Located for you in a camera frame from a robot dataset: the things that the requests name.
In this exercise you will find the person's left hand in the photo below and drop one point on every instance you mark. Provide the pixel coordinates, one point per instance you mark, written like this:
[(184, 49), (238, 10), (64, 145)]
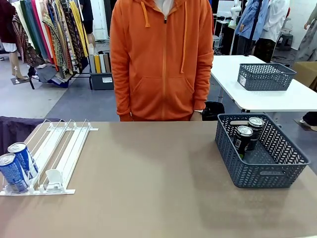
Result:
[(197, 116)]

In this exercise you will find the black drink can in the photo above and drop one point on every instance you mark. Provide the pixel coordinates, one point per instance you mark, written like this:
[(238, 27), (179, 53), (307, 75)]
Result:
[(256, 134), (241, 143)]

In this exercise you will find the grey plastic woven basket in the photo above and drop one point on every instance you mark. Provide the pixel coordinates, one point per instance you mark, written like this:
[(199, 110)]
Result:
[(260, 176), (265, 80)]

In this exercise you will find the blue drink can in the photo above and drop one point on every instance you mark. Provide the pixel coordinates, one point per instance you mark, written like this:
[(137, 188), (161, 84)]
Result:
[(12, 173), (27, 158)]

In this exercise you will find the person's left forearm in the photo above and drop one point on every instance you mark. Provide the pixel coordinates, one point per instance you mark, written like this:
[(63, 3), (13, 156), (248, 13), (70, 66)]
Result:
[(201, 86)]

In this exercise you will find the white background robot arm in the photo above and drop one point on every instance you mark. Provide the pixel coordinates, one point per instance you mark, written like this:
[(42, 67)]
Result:
[(235, 11)]

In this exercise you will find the person's right forearm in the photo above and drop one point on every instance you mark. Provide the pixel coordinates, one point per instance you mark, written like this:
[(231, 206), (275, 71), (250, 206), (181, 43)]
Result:
[(122, 94)]

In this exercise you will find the black waste bin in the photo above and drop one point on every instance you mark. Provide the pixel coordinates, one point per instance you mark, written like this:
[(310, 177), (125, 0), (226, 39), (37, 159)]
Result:
[(213, 111)]

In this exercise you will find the white side table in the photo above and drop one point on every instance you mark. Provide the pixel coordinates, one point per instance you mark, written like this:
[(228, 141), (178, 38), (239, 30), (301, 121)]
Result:
[(227, 81)]

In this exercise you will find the person in orange hoodie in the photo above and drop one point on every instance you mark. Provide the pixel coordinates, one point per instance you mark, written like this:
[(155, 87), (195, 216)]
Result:
[(161, 74)]

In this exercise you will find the dark skirt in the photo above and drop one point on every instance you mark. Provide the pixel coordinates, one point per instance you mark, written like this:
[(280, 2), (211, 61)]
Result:
[(244, 44)]

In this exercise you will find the dark camouflage trousers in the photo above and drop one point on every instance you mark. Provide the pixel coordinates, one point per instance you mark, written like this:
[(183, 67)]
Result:
[(265, 49)]

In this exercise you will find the dark grey storage bin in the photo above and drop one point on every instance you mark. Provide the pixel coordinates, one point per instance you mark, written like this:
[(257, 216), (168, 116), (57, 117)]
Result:
[(101, 81)]

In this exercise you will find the brown sample board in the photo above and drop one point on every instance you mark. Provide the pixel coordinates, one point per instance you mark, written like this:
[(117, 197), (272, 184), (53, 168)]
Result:
[(107, 63)]

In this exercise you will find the black stand pole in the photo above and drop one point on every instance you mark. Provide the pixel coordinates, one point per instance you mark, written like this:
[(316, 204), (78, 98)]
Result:
[(253, 24)]

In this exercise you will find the white sample board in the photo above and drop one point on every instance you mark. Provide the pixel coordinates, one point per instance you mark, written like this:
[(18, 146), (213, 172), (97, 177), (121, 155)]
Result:
[(102, 63)]

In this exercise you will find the yellow sample board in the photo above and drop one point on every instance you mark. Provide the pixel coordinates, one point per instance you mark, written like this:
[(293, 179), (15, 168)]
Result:
[(97, 64)]

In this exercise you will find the bystander leg with shoe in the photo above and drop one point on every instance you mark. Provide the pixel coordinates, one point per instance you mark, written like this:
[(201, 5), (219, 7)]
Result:
[(310, 121)]

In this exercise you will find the grey plastic stool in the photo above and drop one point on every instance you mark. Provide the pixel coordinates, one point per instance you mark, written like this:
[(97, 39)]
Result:
[(284, 39)]

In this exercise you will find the grey sample board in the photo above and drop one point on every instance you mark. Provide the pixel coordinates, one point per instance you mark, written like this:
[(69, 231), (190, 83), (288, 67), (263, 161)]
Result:
[(92, 64)]

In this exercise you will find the brown cardboard box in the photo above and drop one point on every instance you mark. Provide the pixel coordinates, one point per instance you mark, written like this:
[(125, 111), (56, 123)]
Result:
[(307, 69)]

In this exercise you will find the white hanging shirt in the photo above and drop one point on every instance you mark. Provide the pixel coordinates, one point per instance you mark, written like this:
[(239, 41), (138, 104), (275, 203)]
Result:
[(275, 19)]

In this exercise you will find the mannequin in grey dress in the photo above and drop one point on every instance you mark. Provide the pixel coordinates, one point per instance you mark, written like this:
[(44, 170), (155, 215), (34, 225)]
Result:
[(308, 44)]

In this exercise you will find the yellow hanging garment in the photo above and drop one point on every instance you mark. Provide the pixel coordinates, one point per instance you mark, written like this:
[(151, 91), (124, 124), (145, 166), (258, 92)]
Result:
[(79, 27)]

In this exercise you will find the dark floral hanging garment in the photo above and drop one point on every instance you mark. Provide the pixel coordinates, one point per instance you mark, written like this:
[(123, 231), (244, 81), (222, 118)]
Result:
[(71, 37)]

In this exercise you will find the black hanging garment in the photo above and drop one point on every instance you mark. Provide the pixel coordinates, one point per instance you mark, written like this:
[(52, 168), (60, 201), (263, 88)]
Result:
[(86, 15)]

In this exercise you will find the grey fabric pile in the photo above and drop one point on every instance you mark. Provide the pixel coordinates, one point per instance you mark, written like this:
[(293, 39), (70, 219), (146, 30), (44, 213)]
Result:
[(47, 73)]

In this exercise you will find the multicolour patterned hanging fabric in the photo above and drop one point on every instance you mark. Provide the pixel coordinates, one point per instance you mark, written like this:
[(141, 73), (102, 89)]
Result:
[(59, 37)]

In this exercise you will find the orange hanging garment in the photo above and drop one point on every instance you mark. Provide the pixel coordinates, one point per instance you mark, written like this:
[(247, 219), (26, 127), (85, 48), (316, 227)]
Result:
[(50, 49)]

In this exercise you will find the brown patterned shawl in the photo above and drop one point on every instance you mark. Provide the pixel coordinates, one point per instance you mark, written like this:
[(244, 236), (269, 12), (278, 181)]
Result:
[(27, 54)]

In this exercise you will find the dark purple cloth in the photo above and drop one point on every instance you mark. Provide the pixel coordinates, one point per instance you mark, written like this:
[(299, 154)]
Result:
[(15, 129)]

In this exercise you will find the pink hanging garment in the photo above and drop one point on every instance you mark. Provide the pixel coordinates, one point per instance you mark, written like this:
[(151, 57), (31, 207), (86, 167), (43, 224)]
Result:
[(37, 19)]

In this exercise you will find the beige mannequin with white skirt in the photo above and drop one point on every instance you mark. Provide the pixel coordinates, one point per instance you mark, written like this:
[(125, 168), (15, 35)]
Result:
[(14, 62)]

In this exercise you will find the teal green hanging garment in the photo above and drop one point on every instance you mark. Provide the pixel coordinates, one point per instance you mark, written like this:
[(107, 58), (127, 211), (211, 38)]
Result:
[(29, 22)]

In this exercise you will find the cream hanging garment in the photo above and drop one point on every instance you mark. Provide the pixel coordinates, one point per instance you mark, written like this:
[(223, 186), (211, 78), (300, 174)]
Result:
[(21, 15)]

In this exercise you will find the maroon hanging garment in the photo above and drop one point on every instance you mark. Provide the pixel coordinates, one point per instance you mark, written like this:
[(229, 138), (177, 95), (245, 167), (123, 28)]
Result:
[(6, 22)]

